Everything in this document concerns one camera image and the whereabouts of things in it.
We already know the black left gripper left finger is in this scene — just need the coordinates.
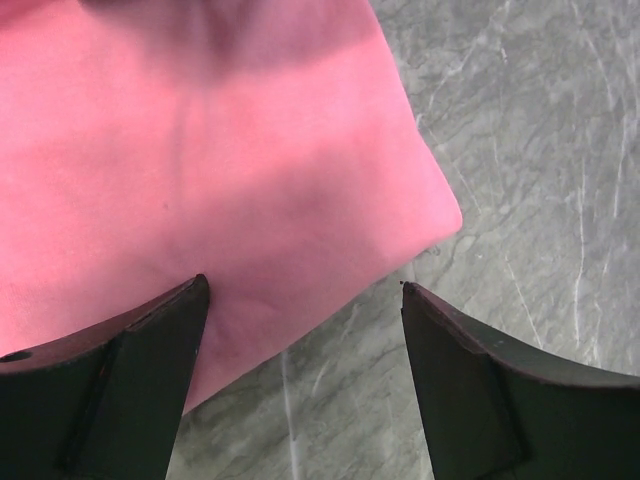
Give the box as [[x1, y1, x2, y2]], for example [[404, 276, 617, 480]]
[[1, 274, 210, 479]]

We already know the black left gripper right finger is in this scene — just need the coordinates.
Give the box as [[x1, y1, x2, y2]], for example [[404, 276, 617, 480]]
[[401, 282, 639, 480]]

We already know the pink t shirt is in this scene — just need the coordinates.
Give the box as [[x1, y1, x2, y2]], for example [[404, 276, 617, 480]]
[[1, 1, 462, 408]]

